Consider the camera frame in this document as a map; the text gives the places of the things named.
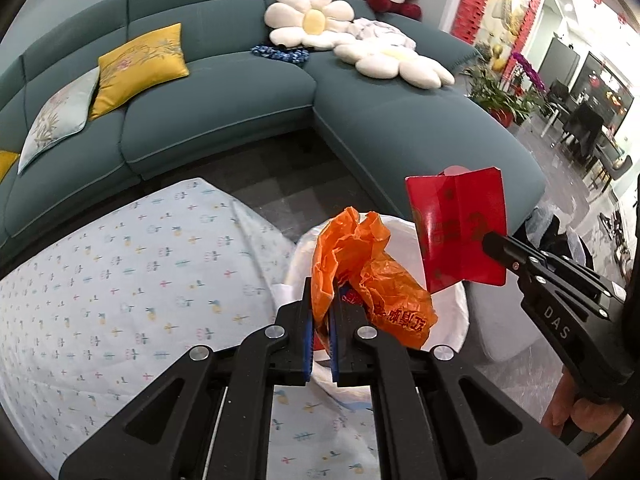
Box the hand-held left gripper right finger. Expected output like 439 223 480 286
327 302 587 480

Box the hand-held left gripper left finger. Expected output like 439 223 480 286
59 276 316 480

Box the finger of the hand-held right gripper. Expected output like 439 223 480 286
486 231 627 299
481 241 614 322

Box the orange plastic bag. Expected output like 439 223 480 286
310 206 439 352

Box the white bin with liner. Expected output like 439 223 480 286
284 214 472 401

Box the red paper envelope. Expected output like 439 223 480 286
404 165 509 294

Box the person's right hand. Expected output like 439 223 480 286
541 374 635 457

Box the green potted plant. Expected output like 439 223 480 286
464 64 547 127

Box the flower printed blanket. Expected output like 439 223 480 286
0 176 378 480

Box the purple orchid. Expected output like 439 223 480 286
512 51 552 94

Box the teal sofa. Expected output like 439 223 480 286
0 0 547 261

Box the white flower cushion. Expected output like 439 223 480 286
263 0 357 52
333 40 457 92

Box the white crumpled cloth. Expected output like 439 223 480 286
349 17 417 52

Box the yellow cushion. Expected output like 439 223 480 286
0 150 21 182
89 23 191 122

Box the pale floral cushion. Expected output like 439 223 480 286
17 66 101 176

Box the red paper wall decoration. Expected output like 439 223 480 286
454 0 552 61

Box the blue beaded string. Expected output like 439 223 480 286
250 43 314 67

